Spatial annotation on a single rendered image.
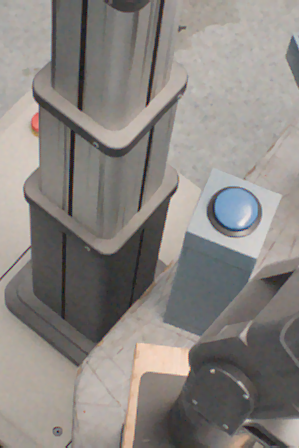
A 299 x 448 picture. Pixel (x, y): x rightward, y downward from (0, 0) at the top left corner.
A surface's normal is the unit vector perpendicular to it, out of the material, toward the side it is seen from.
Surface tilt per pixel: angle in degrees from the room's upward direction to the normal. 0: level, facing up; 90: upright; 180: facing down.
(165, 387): 1
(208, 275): 90
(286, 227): 0
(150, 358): 0
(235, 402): 80
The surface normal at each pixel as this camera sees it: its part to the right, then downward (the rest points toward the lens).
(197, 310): -0.37, 0.84
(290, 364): -0.63, 0.58
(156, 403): 0.08, -0.39
